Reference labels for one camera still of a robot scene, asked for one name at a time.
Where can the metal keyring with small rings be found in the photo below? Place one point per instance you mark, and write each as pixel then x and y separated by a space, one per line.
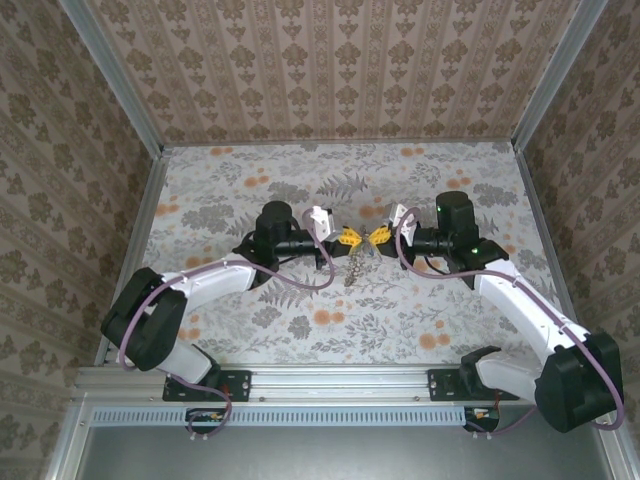
pixel 354 270

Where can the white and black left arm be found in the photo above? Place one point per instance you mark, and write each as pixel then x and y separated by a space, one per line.
pixel 215 280

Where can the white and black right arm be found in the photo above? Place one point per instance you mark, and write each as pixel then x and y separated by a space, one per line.
pixel 525 310

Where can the floral patterned table cover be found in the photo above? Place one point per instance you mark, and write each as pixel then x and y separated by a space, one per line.
pixel 350 345

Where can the grey metal panel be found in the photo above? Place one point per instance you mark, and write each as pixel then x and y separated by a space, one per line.
pixel 340 455

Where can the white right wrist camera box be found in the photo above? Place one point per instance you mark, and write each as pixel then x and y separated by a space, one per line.
pixel 400 217

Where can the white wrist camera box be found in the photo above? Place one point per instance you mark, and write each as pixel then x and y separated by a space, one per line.
pixel 320 222
pixel 400 217

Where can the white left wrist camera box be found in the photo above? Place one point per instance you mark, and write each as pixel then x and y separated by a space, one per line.
pixel 320 222

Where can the aluminium table side rail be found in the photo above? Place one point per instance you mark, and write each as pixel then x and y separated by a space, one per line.
pixel 132 255
pixel 531 190

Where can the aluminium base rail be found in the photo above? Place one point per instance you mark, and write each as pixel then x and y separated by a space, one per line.
pixel 340 382

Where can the aluminium frame post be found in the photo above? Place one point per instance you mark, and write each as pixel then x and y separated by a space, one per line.
pixel 116 75
pixel 556 75

